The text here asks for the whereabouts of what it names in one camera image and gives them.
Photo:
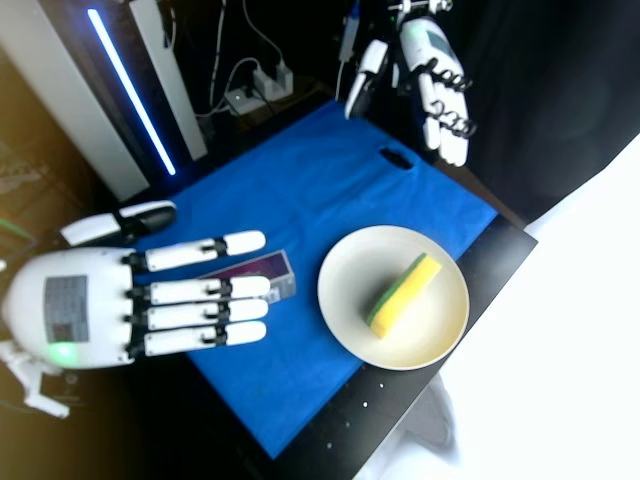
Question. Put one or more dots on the purple rectangular box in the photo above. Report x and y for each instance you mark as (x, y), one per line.
(265, 265)

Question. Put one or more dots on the cream round plate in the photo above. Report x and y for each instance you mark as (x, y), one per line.
(350, 290)

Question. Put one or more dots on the white power strip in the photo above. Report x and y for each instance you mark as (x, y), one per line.
(242, 100)

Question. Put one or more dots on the grey cloth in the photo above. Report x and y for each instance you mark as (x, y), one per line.
(435, 420)

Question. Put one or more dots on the white column with blue light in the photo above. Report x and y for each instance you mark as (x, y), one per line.
(75, 100)

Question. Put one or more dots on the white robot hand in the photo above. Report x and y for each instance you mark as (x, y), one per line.
(75, 305)
(422, 45)

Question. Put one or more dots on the white blue-tipped device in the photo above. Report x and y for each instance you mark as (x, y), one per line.
(348, 35)

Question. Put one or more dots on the blue cloth bag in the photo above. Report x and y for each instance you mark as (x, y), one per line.
(300, 210)

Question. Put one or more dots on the white plug adapter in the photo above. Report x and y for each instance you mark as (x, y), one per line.
(272, 80)

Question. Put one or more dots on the yellow green sponge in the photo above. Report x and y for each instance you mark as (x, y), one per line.
(405, 297)

